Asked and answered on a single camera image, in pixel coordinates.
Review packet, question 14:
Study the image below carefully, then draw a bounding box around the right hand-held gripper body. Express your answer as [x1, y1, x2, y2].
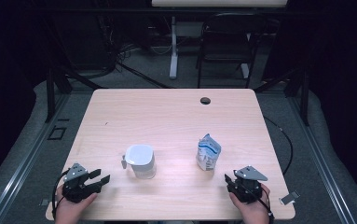
[227, 165, 268, 204]

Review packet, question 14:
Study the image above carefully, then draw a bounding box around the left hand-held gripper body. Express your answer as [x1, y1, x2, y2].
[62, 161, 103, 203]

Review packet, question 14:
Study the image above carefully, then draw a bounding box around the white and blue bag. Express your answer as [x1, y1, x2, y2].
[195, 133, 223, 172]

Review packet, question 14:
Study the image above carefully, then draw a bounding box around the clear container with white lid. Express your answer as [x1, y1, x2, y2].
[121, 144, 158, 180]

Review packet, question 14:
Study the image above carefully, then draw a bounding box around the person's left hand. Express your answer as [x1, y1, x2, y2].
[54, 185, 99, 224]

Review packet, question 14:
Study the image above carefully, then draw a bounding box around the person's right hand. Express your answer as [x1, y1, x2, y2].
[228, 183, 272, 224]

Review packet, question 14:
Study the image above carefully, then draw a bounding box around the black metal stand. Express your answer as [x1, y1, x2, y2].
[254, 66, 311, 127]
[44, 66, 105, 123]

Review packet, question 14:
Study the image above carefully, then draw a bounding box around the white desk leg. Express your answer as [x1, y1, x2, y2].
[169, 16, 179, 80]
[240, 32, 251, 79]

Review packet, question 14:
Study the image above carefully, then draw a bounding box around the dark cabinet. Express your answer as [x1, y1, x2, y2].
[54, 12, 113, 71]

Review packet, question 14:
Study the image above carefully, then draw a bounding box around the black folding chair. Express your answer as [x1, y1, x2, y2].
[196, 12, 268, 89]

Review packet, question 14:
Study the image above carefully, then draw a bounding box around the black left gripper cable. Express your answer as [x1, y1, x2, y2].
[51, 170, 71, 220]

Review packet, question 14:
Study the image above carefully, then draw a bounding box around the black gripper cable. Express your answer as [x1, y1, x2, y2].
[51, 170, 71, 220]
[242, 181, 275, 224]

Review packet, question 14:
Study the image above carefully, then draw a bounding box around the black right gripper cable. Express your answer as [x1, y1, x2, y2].
[242, 181, 275, 224]

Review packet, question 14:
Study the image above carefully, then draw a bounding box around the aluminium floor rail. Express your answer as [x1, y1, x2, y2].
[0, 92, 71, 224]
[287, 96, 357, 224]

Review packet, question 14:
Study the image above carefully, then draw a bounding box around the thin black floor cable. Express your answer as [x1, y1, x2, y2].
[263, 115, 294, 176]

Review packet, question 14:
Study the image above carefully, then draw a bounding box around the thick black floor cable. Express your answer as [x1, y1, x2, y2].
[116, 61, 172, 90]

